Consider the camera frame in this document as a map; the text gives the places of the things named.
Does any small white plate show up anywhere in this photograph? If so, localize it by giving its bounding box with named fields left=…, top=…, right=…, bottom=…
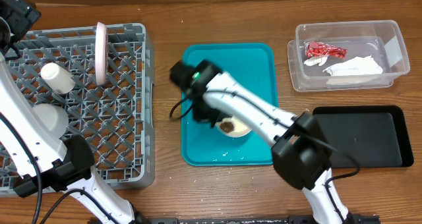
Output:
left=216, top=117, right=252, bottom=138

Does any white paper cup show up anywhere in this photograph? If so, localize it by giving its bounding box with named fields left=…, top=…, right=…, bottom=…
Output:
left=40, top=63, right=75, bottom=94

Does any large white plate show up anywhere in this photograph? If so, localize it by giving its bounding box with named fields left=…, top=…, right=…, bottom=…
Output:
left=94, top=22, right=108, bottom=86

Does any grey ceramic bowl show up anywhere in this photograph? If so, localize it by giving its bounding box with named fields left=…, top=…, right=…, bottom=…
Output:
left=33, top=103, right=69, bottom=138

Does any red snack wrapper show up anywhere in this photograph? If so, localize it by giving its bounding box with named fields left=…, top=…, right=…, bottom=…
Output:
left=305, top=41, right=347, bottom=59

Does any small torn white tissue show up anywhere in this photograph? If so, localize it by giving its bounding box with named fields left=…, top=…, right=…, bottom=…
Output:
left=303, top=56, right=328, bottom=67

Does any large white tissue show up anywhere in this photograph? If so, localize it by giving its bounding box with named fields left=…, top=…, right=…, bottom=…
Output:
left=323, top=56, right=383, bottom=76

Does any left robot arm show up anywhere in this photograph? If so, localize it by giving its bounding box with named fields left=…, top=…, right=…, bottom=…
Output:
left=1, top=0, right=147, bottom=223

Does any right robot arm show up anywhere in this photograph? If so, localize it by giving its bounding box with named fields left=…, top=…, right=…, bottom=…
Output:
left=170, top=60, right=360, bottom=223

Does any brown food scrap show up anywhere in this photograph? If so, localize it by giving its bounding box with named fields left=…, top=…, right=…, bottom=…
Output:
left=219, top=121, right=235, bottom=134

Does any teal plastic serving tray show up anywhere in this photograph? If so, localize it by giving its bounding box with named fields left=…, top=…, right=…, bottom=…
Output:
left=181, top=43, right=278, bottom=166

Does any grey plastic dish rack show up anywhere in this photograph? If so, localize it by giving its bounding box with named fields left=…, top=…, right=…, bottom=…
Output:
left=8, top=23, right=155, bottom=189

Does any clear plastic bin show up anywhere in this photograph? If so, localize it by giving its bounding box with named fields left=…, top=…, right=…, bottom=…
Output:
left=287, top=20, right=410, bottom=92

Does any black plastic tray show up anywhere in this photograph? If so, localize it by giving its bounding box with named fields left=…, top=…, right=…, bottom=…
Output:
left=313, top=105, right=414, bottom=167

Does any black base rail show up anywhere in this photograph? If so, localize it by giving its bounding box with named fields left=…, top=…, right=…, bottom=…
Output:
left=148, top=215, right=317, bottom=224

